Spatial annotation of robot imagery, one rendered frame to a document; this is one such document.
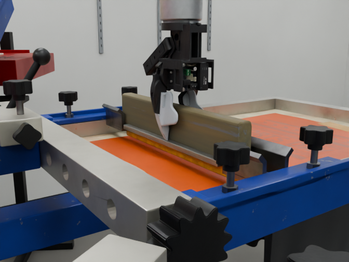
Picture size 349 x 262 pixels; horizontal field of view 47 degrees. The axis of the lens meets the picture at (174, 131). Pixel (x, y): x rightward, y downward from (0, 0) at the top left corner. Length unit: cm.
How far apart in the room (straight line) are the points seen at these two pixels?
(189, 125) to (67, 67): 213
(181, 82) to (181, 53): 5
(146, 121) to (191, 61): 20
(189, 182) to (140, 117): 24
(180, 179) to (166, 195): 29
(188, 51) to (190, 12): 7
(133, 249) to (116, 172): 17
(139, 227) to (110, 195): 6
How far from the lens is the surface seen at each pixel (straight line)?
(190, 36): 68
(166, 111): 72
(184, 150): 70
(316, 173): 57
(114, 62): 291
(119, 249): 29
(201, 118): 67
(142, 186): 40
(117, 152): 83
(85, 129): 96
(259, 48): 378
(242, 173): 59
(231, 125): 61
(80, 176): 48
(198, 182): 65
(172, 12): 70
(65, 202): 69
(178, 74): 70
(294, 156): 82
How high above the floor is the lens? 119
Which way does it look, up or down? 13 degrees down
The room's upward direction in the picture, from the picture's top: straight up
